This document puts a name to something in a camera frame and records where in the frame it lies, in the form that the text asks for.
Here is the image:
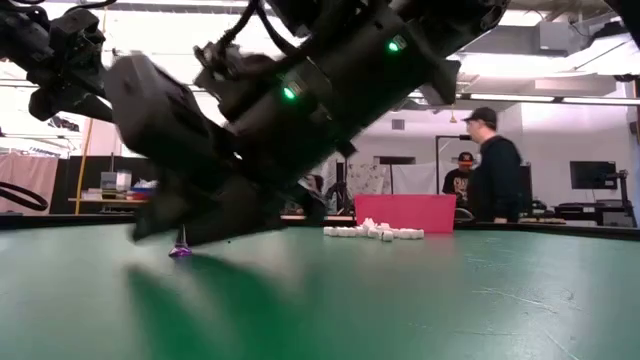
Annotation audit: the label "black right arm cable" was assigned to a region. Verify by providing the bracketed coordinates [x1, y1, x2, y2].
[217, 0, 301, 56]

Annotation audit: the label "yellow vertical pole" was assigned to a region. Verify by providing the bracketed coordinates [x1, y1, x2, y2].
[74, 117, 96, 215]

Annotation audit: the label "thick black cable loop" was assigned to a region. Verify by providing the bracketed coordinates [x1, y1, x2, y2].
[0, 182, 50, 213]

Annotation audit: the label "pink plastic bin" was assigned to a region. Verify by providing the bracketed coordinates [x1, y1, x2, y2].
[354, 193, 457, 235]

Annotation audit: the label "pink curtain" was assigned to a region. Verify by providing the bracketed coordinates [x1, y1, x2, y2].
[0, 152, 60, 217]

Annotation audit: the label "black table frame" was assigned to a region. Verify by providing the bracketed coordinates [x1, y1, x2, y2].
[0, 212, 640, 241]

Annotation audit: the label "ceiling light strip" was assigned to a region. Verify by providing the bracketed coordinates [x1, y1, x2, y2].
[469, 92, 556, 104]
[562, 96, 640, 106]

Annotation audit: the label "wooden shelf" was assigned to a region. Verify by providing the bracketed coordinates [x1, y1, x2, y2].
[68, 196, 149, 205]

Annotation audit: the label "black monitor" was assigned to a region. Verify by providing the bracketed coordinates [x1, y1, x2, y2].
[569, 160, 618, 190]

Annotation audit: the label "black cabinet green lights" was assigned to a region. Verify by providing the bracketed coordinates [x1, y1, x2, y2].
[519, 164, 535, 217]

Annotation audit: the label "clear storage box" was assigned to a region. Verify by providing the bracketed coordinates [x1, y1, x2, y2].
[99, 170, 133, 192]

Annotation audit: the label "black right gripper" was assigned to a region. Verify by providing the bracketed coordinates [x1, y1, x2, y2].
[105, 55, 359, 247]

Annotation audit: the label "black partition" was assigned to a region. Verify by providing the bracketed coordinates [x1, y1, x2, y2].
[57, 155, 151, 215]

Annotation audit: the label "purple translucent witch hat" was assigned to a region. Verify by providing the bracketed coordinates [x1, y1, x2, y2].
[168, 224, 194, 259]

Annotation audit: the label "dark desk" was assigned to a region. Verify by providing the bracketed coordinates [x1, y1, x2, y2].
[552, 198, 639, 229]

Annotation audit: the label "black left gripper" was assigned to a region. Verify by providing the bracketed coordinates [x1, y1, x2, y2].
[27, 8, 117, 124]

